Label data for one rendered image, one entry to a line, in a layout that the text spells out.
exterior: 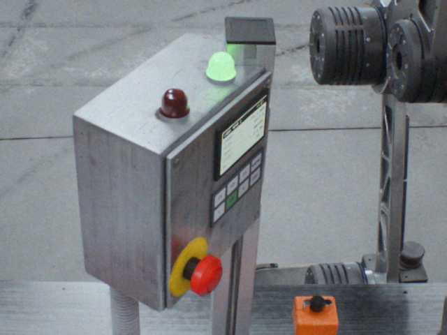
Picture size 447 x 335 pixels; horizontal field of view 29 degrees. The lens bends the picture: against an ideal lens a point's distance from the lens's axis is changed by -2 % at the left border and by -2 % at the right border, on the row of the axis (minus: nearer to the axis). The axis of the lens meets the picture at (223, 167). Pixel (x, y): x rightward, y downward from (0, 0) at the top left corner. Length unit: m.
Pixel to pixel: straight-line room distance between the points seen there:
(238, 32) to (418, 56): 0.68
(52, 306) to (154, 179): 0.76
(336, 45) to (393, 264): 0.54
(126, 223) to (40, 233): 2.04
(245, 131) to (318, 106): 2.58
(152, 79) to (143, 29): 3.01
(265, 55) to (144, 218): 0.18
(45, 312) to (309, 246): 1.46
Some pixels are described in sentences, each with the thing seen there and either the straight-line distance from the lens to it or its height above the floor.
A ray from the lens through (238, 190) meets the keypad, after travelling 0.84.
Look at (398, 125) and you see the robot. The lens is 2.04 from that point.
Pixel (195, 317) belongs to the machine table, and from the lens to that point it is 1.43.
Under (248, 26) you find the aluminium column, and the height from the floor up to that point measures 1.50.
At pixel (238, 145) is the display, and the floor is 1.42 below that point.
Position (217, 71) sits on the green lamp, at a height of 1.49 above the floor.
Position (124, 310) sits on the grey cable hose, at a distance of 0.97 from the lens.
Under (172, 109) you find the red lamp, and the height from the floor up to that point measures 1.49.
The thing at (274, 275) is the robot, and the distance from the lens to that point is 2.34.
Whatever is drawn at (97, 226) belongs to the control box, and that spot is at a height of 1.36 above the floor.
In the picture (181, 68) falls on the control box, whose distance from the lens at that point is 0.80.
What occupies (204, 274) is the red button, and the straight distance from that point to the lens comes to 0.79.
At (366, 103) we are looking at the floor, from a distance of 3.42.
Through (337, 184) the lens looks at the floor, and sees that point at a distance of 3.01.
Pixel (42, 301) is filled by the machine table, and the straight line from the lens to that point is 1.47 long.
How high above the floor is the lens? 1.91
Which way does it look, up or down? 39 degrees down
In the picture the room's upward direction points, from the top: 3 degrees clockwise
